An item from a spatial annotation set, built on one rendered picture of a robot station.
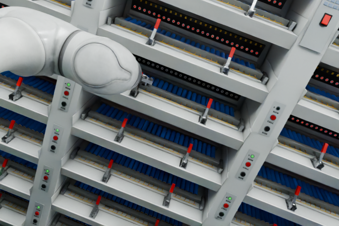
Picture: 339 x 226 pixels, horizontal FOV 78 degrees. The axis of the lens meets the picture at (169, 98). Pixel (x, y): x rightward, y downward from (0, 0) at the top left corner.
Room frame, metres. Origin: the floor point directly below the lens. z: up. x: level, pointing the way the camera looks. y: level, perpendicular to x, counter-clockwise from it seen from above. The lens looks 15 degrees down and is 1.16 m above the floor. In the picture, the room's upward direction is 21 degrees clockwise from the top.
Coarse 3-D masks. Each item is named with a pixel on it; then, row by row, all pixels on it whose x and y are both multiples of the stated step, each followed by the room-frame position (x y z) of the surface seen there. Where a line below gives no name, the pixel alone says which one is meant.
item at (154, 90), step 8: (144, 88) 0.77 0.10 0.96; (152, 88) 0.77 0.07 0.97; (168, 96) 0.77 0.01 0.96; (176, 96) 0.77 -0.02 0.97; (184, 104) 0.77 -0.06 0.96; (192, 104) 0.77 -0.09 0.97; (200, 104) 0.78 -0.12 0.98; (208, 112) 0.77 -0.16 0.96; (216, 112) 0.76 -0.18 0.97; (224, 120) 0.77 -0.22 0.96; (232, 120) 0.76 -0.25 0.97
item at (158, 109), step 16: (176, 80) 0.87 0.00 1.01; (112, 96) 0.71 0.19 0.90; (128, 96) 0.71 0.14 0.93; (144, 96) 0.74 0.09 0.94; (160, 96) 0.78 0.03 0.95; (224, 96) 0.87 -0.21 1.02; (144, 112) 0.72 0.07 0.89; (160, 112) 0.71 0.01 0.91; (176, 112) 0.72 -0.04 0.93; (240, 112) 0.86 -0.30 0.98; (192, 128) 0.71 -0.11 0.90; (208, 128) 0.70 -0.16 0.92; (224, 128) 0.73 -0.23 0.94; (240, 128) 0.74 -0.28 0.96; (224, 144) 0.71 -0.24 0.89; (240, 144) 0.70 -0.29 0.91
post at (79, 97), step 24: (96, 0) 0.71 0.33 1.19; (120, 0) 0.84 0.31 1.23; (72, 24) 0.71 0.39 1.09; (96, 24) 0.71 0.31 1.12; (72, 96) 0.71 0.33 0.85; (48, 120) 0.71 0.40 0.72; (48, 144) 0.71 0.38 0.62; (72, 144) 0.76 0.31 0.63; (48, 192) 0.71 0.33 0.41; (48, 216) 0.72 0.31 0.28
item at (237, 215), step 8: (240, 208) 0.80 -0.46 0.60; (248, 208) 0.81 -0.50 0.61; (256, 208) 0.83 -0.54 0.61; (240, 216) 0.76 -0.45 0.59; (248, 216) 0.77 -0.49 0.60; (256, 216) 0.79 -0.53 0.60; (264, 216) 0.81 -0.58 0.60; (272, 216) 0.82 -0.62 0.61; (232, 224) 0.74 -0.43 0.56; (240, 224) 0.74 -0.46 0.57; (248, 224) 0.76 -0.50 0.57; (256, 224) 0.76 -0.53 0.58; (264, 224) 0.76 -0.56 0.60; (272, 224) 0.78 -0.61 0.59; (280, 224) 0.79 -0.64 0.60; (288, 224) 0.81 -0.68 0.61; (296, 224) 0.82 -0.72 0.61
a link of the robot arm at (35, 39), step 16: (0, 16) 0.37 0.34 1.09; (16, 16) 0.35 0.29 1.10; (32, 16) 0.37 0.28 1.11; (48, 16) 0.40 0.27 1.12; (0, 32) 0.32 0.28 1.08; (16, 32) 0.33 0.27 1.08; (32, 32) 0.34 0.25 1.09; (48, 32) 0.36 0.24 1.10; (64, 32) 0.38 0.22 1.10; (0, 48) 0.29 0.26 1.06; (16, 48) 0.32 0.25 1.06; (32, 48) 0.34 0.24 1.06; (48, 48) 0.36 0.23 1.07; (0, 64) 0.28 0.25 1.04; (16, 64) 0.32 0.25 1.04; (32, 64) 0.34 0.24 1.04; (48, 64) 0.36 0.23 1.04
